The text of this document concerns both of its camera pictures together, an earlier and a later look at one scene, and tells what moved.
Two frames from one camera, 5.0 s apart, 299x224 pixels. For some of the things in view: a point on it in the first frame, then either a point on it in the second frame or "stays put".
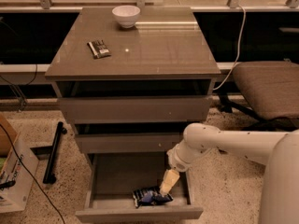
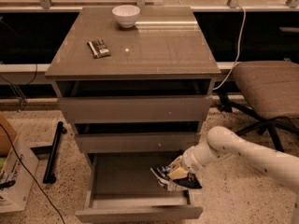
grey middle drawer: [129, 137] stays put
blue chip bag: [149, 196] to [162, 176]
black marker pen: [7, 185] stays put
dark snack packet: [98, 49] stays put
